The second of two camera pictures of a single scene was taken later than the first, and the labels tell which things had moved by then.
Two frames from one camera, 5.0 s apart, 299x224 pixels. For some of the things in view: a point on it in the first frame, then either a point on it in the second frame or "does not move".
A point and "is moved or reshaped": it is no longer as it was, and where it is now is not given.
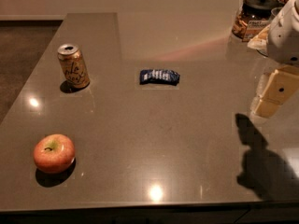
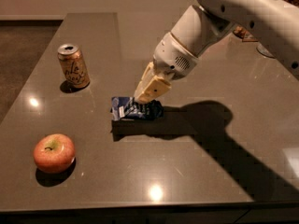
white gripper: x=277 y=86 → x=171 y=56
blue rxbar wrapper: x=159 y=76 is moved or reshaped
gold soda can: x=73 y=65 does not move
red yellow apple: x=54 y=153 does not move
